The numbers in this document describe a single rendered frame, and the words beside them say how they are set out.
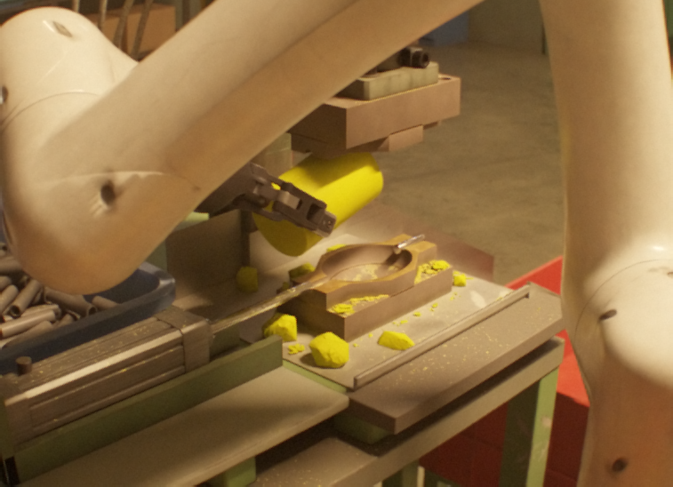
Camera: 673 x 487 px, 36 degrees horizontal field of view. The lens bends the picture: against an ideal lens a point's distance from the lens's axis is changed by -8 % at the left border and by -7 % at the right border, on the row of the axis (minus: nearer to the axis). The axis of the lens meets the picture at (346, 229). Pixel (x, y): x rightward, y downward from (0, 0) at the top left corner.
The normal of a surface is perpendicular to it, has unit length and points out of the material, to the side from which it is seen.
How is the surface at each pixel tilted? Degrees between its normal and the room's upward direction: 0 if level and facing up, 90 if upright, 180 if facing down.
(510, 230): 0
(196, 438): 0
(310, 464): 0
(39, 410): 90
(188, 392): 90
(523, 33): 90
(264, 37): 80
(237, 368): 90
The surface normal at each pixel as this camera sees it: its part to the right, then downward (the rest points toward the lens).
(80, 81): 0.48, -0.65
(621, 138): -0.18, 0.34
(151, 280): -0.67, 0.12
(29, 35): 0.00, -0.50
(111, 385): 0.74, 0.25
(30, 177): -0.41, -0.37
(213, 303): 0.00, -0.93
